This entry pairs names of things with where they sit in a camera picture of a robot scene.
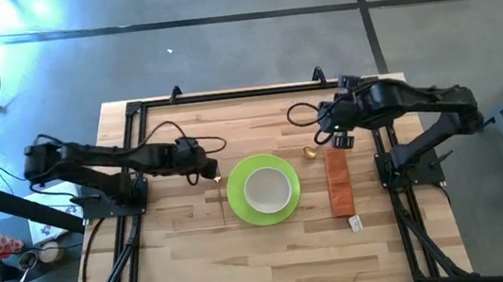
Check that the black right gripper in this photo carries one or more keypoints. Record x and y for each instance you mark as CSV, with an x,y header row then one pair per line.
x,y
339,114

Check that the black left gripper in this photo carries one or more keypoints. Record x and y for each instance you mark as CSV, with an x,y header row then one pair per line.
x,y
189,155

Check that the thin gold cutlery piece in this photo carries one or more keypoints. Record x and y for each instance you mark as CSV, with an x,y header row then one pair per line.
x,y
221,201

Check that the white ceramic bowl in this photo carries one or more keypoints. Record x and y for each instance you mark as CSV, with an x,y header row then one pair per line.
x,y
267,189

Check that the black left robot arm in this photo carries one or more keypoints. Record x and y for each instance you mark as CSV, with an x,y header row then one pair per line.
x,y
92,159

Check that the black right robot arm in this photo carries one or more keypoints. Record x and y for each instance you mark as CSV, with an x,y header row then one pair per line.
x,y
417,93

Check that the green round plate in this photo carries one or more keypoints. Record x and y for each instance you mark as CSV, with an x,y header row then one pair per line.
x,y
238,194

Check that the white napkin tag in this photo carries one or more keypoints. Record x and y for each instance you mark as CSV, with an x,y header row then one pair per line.
x,y
355,223

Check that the short black floor tape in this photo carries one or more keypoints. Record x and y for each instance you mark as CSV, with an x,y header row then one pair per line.
x,y
369,28

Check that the long black floor tape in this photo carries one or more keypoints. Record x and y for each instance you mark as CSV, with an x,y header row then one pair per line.
x,y
218,19

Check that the white paper sheet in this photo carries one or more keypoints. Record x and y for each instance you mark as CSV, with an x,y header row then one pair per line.
x,y
50,225

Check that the beige paper cup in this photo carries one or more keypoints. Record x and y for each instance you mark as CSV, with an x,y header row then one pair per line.
x,y
51,251

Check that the black desk beam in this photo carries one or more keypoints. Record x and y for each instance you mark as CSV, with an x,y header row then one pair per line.
x,y
26,207

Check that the metal cup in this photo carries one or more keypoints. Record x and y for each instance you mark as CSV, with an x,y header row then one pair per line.
x,y
28,260

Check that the red patterned cloth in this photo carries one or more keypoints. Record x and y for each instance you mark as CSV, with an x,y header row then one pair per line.
x,y
9,245

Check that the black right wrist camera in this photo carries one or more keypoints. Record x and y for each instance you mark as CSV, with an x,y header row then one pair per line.
x,y
348,82

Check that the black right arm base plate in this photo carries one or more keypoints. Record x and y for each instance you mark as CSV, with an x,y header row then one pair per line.
x,y
414,174

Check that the black aluminium table frame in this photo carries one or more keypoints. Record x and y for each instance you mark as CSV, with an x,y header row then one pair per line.
x,y
131,126

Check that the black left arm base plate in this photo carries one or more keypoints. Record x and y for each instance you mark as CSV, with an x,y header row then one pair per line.
x,y
112,206

